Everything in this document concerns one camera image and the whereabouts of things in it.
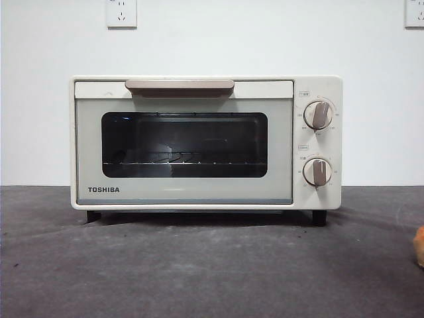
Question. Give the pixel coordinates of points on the black oven foot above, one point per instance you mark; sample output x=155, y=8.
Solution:
x=320, y=218
x=93, y=216

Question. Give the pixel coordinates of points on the cream white toaster oven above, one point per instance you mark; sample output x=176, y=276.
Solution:
x=334, y=89

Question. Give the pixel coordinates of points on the golden brown bread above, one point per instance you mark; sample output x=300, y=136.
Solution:
x=420, y=246

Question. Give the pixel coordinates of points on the white wall socket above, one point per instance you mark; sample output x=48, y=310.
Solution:
x=121, y=15
x=414, y=15

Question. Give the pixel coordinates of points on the beige oven control knob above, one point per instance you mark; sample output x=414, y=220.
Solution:
x=318, y=172
x=318, y=115

